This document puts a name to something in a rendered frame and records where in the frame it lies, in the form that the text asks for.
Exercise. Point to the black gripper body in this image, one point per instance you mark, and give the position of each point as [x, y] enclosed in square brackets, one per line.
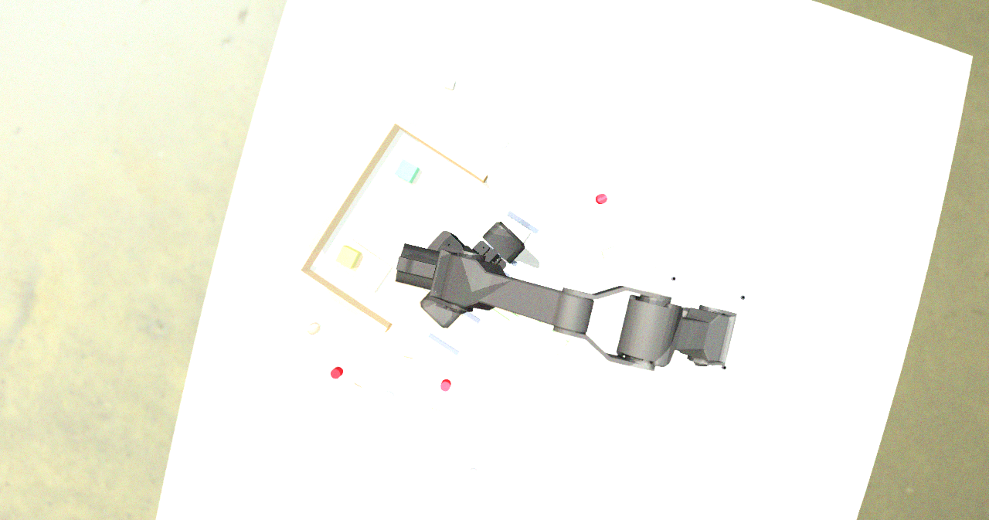
[504, 242]

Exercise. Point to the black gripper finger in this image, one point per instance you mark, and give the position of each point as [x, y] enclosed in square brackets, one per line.
[501, 262]

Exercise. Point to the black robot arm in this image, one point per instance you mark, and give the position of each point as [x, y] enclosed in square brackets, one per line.
[460, 280]

